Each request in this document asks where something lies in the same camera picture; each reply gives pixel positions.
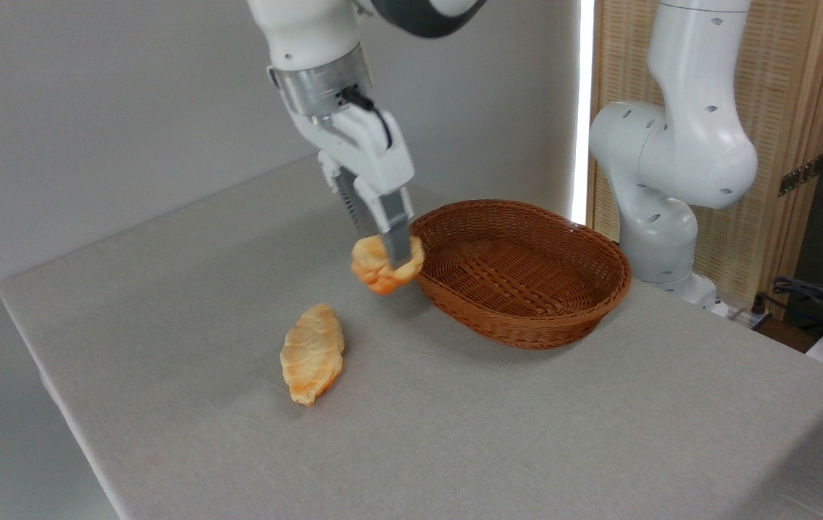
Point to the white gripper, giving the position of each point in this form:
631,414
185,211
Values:
371,152

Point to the dark metal screen hinge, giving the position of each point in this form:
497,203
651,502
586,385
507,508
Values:
801,175

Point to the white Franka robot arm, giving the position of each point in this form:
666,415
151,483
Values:
686,144

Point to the long twisted bread loaf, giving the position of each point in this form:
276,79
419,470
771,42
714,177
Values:
311,354

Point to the grey tablecloth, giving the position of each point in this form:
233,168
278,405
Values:
454,448

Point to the round bread bun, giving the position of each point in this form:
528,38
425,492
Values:
375,271

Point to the brown wicker oval basket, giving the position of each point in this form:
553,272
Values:
519,310

